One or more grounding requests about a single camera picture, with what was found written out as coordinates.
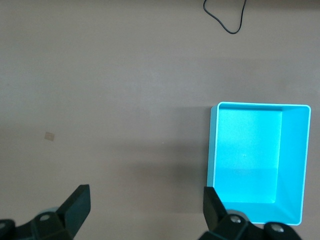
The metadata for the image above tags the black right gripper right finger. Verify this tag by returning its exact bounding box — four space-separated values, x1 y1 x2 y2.
198 186 303 240

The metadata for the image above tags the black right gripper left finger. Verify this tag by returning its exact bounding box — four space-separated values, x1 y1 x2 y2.
0 184 91 240

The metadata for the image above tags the turquoise plastic bin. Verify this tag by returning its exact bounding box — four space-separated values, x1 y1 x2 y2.
206 101 312 227

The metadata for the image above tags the thin black looped cable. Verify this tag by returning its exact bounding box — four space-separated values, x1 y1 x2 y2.
203 0 247 35

